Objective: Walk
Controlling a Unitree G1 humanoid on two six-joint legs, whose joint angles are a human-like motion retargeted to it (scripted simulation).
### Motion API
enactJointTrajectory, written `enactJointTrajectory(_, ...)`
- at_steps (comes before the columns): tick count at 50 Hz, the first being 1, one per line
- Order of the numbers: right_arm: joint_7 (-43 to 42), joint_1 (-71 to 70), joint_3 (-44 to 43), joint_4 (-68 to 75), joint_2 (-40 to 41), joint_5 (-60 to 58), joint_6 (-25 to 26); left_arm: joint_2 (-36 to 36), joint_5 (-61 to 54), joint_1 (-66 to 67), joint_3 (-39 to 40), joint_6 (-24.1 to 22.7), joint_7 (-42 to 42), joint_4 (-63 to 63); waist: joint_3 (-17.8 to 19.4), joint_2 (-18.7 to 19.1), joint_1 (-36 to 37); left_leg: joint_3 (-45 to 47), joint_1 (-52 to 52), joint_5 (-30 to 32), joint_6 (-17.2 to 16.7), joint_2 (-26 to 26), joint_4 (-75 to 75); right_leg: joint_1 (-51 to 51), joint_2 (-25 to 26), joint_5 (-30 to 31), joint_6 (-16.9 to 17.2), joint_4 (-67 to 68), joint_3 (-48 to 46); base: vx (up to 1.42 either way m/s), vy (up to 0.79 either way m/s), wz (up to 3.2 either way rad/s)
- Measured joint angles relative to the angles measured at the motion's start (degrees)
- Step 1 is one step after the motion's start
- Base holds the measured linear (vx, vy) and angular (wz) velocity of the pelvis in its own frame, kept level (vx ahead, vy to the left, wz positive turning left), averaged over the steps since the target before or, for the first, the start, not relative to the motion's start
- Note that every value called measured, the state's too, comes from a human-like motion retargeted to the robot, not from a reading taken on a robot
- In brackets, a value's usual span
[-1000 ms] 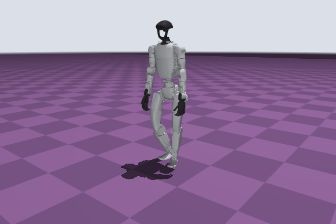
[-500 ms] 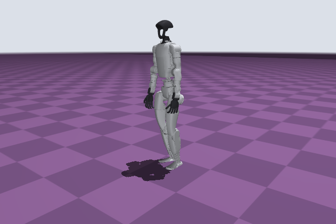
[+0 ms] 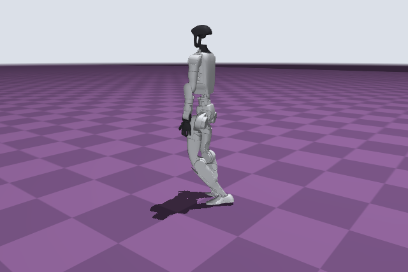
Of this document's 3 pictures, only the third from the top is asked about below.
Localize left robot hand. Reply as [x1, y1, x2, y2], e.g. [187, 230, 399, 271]
[178, 113, 191, 137]

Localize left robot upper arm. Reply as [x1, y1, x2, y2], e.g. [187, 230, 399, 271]
[188, 54, 202, 93]

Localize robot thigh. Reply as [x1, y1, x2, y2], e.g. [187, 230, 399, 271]
[187, 111, 208, 169]
[200, 112, 217, 163]

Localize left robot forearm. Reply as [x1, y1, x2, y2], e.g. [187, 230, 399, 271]
[182, 83, 194, 120]

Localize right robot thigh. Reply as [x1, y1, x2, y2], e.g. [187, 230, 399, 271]
[200, 112, 217, 163]

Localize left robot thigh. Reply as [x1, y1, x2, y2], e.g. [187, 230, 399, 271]
[187, 111, 208, 169]

